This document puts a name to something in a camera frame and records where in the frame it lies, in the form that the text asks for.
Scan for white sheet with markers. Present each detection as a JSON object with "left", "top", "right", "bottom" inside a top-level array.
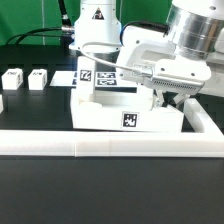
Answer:
[{"left": 50, "top": 71, "right": 137, "bottom": 88}]

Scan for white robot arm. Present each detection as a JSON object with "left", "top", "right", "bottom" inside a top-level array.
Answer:
[{"left": 70, "top": 0, "right": 224, "bottom": 107}]

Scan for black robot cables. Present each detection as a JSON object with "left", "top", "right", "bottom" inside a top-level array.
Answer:
[{"left": 4, "top": 0, "right": 76, "bottom": 46}]

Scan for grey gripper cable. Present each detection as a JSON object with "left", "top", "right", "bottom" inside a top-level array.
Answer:
[{"left": 81, "top": 41, "right": 154, "bottom": 77}]

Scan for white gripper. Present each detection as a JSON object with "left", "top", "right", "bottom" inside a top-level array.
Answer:
[{"left": 116, "top": 47, "right": 211, "bottom": 108}]

